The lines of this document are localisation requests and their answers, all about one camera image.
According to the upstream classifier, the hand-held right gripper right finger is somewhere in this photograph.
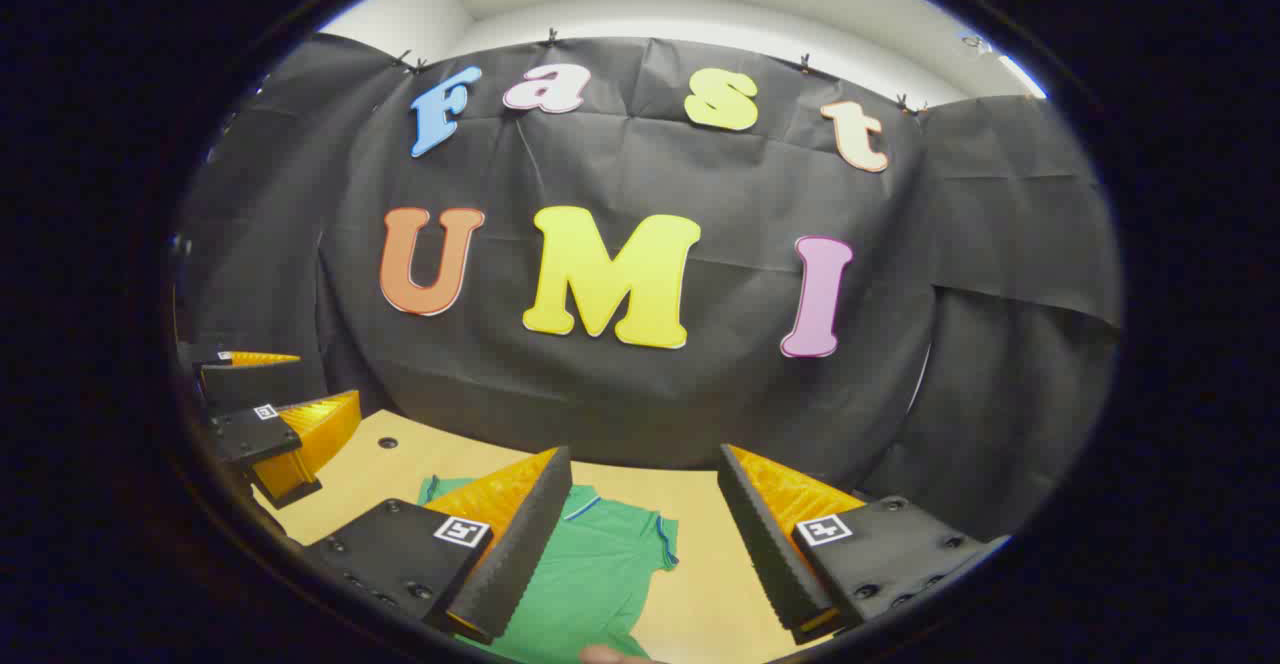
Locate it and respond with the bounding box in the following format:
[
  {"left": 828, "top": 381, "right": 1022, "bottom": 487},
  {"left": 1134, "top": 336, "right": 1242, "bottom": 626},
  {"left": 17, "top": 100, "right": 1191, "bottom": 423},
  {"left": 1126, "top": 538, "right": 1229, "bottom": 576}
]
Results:
[{"left": 717, "top": 444, "right": 1011, "bottom": 645}]

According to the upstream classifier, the green T-shirt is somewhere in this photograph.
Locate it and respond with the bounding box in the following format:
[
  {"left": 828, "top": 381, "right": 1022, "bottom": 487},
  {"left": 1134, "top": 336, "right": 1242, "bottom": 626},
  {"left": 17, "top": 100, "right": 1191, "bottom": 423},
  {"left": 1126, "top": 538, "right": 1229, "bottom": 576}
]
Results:
[{"left": 418, "top": 474, "right": 681, "bottom": 664}]

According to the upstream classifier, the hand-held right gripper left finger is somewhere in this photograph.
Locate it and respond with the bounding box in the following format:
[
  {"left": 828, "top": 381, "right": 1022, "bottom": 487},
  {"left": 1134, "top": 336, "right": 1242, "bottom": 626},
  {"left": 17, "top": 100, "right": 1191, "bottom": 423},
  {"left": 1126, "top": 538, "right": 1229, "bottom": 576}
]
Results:
[{"left": 300, "top": 446, "right": 574, "bottom": 645}]

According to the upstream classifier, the black backdrop cloth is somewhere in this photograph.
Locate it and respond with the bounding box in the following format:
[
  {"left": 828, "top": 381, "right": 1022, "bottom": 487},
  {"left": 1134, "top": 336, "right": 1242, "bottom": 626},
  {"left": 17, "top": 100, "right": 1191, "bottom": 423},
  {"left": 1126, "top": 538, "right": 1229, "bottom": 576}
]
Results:
[{"left": 175, "top": 32, "right": 1126, "bottom": 545}]

